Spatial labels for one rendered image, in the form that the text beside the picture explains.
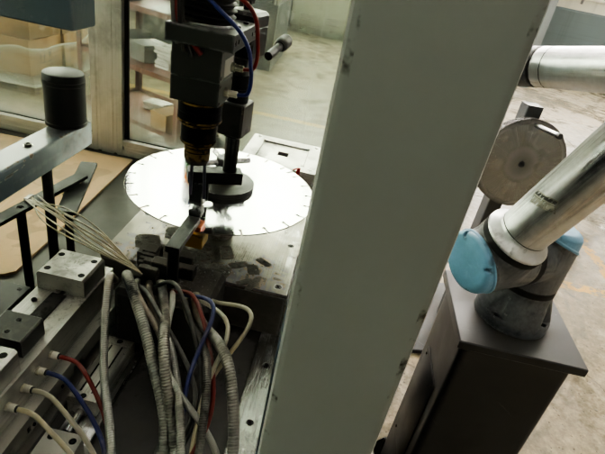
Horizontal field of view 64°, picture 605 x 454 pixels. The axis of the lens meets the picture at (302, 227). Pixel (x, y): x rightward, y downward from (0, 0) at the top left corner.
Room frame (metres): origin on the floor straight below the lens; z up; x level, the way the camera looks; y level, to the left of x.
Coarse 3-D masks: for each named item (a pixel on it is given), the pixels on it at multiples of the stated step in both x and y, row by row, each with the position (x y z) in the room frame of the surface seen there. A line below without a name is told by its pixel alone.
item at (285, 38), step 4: (284, 36) 0.75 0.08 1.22; (288, 36) 0.76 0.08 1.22; (276, 40) 0.74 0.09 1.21; (280, 40) 0.74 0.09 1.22; (284, 40) 0.74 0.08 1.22; (288, 40) 0.75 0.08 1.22; (292, 40) 0.76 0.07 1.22; (276, 44) 0.73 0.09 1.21; (280, 44) 0.73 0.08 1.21; (284, 44) 0.74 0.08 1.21; (288, 44) 0.75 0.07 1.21; (272, 48) 0.71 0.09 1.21; (276, 48) 0.72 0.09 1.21; (280, 48) 0.73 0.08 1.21; (284, 48) 0.74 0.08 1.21; (268, 52) 0.69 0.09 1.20; (272, 52) 0.70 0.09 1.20; (276, 52) 0.71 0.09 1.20; (268, 56) 0.70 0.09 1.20; (272, 56) 0.70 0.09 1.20
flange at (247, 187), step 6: (246, 174) 0.82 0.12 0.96; (246, 180) 0.79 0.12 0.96; (252, 180) 0.80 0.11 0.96; (210, 186) 0.74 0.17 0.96; (216, 186) 0.74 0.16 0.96; (222, 186) 0.75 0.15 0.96; (228, 186) 0.75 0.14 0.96; (234, 186) 0.76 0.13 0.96; (240, 186) 0.76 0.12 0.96; (246, 186) 0.77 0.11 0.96; (252, 186) 0.77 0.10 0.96; (210, 192) 0.72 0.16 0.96; (216, 192) 0.73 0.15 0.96; (222, 192) 0.73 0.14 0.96; (228, 192) 0.73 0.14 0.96; (234, 192) 0.74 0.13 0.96; (240, 192) 0.74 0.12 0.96; (246, 192) 0.75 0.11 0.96; (216, 198) 0.72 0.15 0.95; (222, 198) 0.72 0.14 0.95; (228, 198) 0.73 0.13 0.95; (234, 198) 0.73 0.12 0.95
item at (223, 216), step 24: (144, 168) 0.78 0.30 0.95; (168, 168) 0.80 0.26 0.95; (264, 168) 0.88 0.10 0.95; (144, 192) 0.69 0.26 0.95; (168, 192) 0.71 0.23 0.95; (264, 192) 0.78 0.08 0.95; (288, 192) 0.80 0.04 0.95; (168, 216) 0.63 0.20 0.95; (216, 216) 0.66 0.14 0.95; (240, 216) 0.68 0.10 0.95; (264, 216) 0.69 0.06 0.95; (288, 216) 0.71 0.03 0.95
